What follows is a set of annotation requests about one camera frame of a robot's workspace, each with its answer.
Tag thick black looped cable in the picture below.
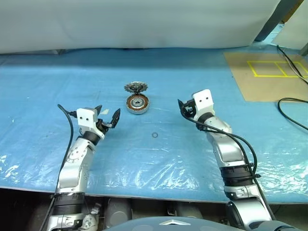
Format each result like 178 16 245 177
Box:
278 97 308 132

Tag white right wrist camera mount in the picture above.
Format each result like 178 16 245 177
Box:
192 89 215 121

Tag grey metal upright bar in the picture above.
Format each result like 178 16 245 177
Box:
299 39 308 56

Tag white board panel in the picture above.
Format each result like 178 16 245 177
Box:
271 13 308 51

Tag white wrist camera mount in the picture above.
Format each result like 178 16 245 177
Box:
76 107 105 140
192 89 215 121

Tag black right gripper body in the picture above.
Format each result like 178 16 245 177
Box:
182 97 197 119

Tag brown cardboard sheet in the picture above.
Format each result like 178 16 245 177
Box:
223 51 308 102

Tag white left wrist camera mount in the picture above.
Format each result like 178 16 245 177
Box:
76 107 105 140

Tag yellow tape rectangle marking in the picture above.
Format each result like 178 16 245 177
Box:
247 60 308 78

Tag grey robot torso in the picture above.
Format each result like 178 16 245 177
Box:
102 216 196 231

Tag thin white cable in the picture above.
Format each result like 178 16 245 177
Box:
284 55 308 78

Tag grey rounded cylinder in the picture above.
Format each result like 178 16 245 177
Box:
105 197 132 229
167 201 204 219

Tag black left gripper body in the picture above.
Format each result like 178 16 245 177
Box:
95 119 114 134

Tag blue plastic table sheet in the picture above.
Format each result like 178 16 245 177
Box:
0 47 308 205

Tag small white gadget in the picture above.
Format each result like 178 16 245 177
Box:
81 203 102 231

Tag silver motor stator copper windings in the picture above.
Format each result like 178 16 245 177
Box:
125 94 151 116

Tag white backdrop sheet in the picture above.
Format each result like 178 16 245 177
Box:
0 0 282 55

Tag thin black cable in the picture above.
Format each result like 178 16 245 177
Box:
276 44 308 85

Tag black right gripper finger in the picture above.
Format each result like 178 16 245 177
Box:
177 98 187 116

